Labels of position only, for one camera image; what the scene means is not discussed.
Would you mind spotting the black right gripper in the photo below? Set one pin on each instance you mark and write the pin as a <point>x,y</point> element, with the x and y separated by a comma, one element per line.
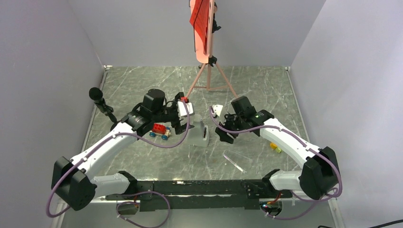
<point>223,136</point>

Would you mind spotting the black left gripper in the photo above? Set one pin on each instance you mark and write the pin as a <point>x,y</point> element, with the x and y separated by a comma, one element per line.
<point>177,124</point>

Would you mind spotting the clear plastic metronome cover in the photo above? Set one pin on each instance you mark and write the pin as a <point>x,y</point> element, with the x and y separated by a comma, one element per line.
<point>240,161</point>

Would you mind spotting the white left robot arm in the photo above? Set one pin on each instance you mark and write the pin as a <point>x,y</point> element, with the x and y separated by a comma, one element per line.
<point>76,181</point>

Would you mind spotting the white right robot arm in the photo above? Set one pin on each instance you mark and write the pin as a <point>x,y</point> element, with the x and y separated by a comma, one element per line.
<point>319,177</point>

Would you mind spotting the red blue toy car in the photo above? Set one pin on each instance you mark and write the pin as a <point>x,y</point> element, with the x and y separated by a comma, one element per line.
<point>160,130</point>

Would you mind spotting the yellow green toy block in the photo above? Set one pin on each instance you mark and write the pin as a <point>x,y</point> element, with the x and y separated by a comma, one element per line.
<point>275,147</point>

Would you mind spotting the black microphone on stand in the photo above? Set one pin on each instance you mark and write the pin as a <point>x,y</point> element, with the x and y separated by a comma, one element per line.
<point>97,96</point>

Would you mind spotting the red sheet music folder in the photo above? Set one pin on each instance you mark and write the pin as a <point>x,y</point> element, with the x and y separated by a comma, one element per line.
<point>199,20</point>

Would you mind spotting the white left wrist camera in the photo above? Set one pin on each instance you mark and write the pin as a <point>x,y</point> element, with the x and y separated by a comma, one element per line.
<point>185,107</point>

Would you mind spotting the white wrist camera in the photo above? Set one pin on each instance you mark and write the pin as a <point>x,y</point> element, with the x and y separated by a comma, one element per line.
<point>185,107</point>
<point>218,112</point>

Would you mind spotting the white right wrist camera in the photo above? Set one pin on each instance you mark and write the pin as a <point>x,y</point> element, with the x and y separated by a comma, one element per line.
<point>218,112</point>

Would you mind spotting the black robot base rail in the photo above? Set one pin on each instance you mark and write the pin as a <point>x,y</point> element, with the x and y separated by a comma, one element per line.
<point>206,194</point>

